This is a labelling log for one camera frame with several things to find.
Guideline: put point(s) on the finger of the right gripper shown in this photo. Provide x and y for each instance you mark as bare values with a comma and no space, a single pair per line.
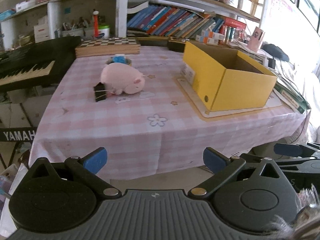
297,150

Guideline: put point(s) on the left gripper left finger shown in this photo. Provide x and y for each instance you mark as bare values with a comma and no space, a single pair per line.
85,170

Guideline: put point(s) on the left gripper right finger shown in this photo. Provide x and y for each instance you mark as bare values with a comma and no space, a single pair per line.
225,171

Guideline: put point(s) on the pink plush pig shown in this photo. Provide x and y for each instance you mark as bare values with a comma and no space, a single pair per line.
121,78

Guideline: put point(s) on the blue item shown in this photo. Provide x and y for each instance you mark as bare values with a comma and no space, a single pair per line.
119,59

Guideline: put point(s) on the green thick book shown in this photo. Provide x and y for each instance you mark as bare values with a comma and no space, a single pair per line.
291,97

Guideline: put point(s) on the black binder clip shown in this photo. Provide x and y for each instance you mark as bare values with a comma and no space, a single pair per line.
101,93

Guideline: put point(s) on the pink checkered tablecloth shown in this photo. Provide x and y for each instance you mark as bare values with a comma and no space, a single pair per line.
154,132

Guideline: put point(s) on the yellow cardboard box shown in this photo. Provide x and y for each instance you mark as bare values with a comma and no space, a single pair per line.
225,78

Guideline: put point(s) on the black power adapter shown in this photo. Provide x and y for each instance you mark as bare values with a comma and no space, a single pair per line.
271,63

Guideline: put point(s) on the black Yamaha keyboard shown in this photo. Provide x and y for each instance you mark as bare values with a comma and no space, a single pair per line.
38,64

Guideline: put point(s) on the wooden chess board box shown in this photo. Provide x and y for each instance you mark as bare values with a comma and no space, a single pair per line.
111,46

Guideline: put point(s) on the white green lid jar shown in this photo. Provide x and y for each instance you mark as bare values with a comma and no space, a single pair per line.
103,31

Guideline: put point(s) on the red orange tall bottle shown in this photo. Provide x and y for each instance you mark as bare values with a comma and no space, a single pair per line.
96,23

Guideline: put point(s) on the row of leaning books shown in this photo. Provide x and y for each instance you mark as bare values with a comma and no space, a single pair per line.
168,21

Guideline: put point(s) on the white bookshelf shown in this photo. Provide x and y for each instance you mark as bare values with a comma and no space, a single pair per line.
44,20

